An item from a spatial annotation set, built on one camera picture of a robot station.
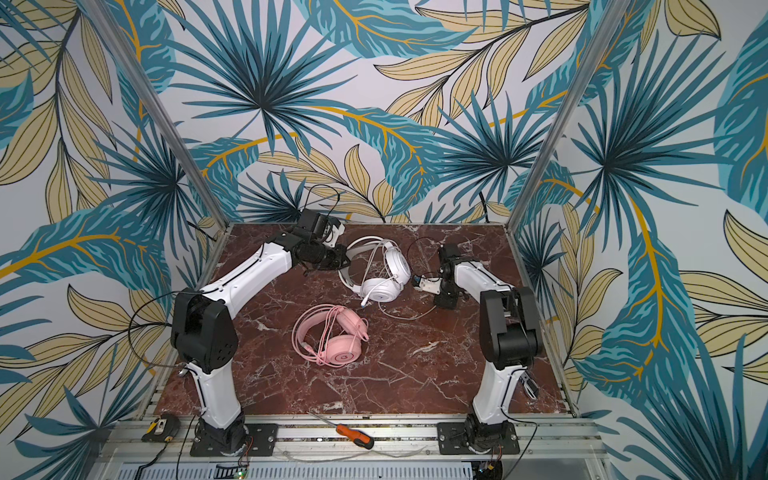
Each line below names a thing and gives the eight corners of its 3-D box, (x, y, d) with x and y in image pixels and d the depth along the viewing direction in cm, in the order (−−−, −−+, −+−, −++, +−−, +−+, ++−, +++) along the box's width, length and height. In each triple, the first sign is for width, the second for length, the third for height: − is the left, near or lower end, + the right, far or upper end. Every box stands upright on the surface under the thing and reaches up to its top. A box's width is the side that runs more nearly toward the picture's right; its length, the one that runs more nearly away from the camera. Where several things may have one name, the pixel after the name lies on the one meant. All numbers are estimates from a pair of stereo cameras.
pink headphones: (283, 344, 91) (275, 330, 83) (315, 304, 99) (310, 289, 92) (344, 381, 84) (341, 370, 77) (372, 335, 93) (372, 322, 85)
